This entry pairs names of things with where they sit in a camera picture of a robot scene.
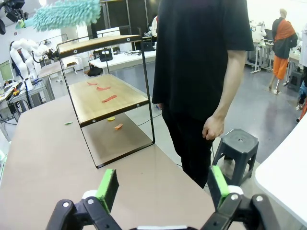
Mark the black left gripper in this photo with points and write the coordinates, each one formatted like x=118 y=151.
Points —
x=14 y=8

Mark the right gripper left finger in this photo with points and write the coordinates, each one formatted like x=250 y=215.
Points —
x=108 y=189

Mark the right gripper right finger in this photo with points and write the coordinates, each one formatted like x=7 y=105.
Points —
x=219 y=187

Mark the teal microfibre duster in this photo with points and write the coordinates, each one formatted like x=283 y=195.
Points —
x=64 y=14

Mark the person's left forearm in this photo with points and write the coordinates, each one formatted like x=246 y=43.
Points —
x=230 y=91

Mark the two-tier wooden metal shelf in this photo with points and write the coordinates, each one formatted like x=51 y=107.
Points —
x=124 y=95

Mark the person's left hand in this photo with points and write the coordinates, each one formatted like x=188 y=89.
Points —
x=213 y=128

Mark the dark grey plastic stool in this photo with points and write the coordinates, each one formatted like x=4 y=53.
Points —
x=295 y=81
x=239 y=143

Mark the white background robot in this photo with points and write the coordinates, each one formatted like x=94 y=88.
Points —
x=257 y=31
x=24 y=62

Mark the small lit computer screen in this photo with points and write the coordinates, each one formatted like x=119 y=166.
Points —
x=6 y=70

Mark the orange paper scrap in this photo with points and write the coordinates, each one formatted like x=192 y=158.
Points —
x=118 y=127

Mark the large white table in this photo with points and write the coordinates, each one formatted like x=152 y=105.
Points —
x=287 y=179

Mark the yellow paper scrap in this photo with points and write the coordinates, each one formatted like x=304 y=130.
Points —
x=111 y=118

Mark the brown background table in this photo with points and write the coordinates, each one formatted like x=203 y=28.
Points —
x=52 y=68

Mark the green paper scrap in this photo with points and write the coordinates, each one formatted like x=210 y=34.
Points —
x=68 y=123

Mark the red paper scrap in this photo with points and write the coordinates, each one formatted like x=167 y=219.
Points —
x=102 y=88
x=91 y=84
x=109 y=98

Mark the black bag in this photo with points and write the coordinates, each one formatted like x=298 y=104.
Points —
x=105 y=57

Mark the long white background table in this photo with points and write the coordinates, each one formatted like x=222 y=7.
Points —
x=124 y=58

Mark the person in black clothes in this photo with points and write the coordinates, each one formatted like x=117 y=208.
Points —
x=192 y=60

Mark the mannequin in orange clothes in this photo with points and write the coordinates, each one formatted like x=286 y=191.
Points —
x=283 y=48

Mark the aluminium frame workbench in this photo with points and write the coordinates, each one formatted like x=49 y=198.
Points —
x=38 y=88

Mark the white metal table frame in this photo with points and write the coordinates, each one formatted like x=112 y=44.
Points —
x=257 y=60

